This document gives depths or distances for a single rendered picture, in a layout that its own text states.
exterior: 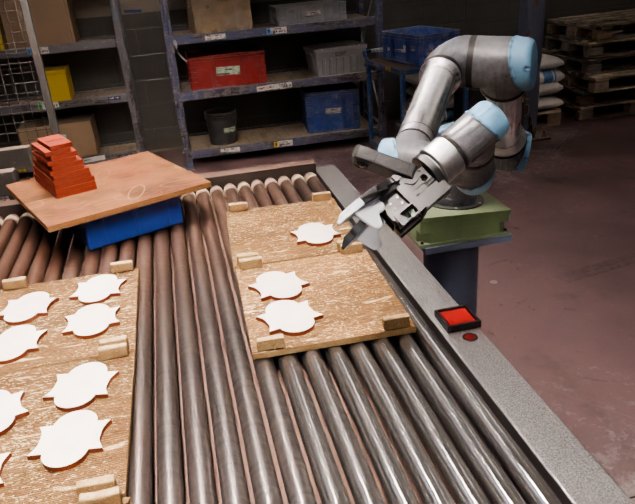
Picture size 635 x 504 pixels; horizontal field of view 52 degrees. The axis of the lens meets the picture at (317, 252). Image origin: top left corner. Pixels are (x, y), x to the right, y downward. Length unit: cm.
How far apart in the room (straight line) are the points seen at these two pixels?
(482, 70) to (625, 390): 171
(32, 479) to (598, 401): 216
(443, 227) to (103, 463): 115
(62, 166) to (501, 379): 142
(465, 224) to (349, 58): 418
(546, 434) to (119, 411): 75
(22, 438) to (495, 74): 120
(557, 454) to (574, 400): 166
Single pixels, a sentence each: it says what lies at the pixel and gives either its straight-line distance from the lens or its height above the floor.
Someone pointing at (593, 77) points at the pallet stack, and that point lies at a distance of 658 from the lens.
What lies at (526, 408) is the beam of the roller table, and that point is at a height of 91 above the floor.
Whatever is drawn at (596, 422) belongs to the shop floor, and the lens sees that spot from 273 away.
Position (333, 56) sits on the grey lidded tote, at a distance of 593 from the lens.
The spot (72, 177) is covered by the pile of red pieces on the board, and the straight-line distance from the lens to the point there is 214.
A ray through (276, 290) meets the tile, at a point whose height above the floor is 95.
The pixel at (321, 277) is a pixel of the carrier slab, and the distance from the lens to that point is 162.
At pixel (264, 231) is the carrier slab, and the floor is 94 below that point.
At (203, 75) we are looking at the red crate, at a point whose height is 76.
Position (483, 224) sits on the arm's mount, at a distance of 196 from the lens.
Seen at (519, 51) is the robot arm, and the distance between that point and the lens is 155.
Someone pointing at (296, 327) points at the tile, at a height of 95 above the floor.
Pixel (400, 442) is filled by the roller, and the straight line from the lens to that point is 116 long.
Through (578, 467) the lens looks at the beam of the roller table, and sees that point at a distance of 115.
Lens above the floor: 168
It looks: 25 degrees down
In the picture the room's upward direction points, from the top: 4 degrees counter-clockwise
